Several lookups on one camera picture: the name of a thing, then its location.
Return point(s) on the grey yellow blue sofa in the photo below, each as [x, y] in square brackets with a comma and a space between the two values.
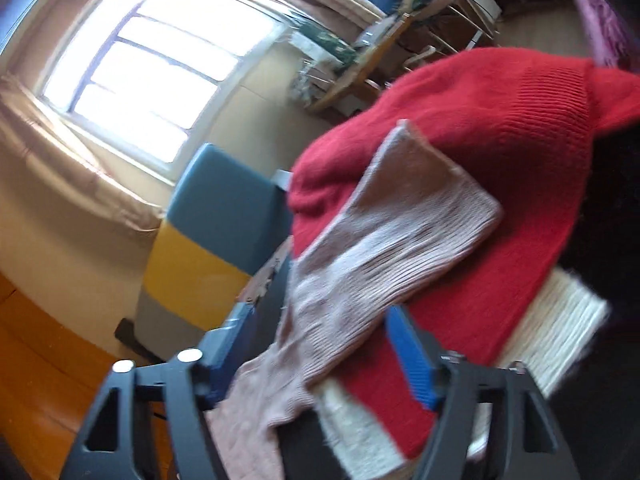
[225, 200]

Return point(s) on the purple floral blanket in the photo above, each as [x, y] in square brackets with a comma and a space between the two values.
[605, 20]

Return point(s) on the black cloth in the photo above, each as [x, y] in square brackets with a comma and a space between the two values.
[610, 235]

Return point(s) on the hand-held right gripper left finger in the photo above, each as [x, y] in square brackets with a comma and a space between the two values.
[225, 357]

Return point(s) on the wooden desk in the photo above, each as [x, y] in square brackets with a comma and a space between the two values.
[360, 67]

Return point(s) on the orange wooden wardrobe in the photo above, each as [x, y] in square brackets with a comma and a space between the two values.
[40, 385]

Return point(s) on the pink knit sweater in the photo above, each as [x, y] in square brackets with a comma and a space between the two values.
[380, 250]

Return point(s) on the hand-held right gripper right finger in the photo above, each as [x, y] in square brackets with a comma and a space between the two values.
[411, 360]

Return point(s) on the white green paper bag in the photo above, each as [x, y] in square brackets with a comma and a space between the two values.
[325, 42]

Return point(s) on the white knit sweater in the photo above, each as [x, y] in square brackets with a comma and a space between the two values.
[550, 320]

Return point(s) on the red knit sweater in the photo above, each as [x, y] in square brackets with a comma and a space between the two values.
[500, 125]

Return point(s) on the dark chair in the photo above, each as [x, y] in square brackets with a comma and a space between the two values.
[132, 337]

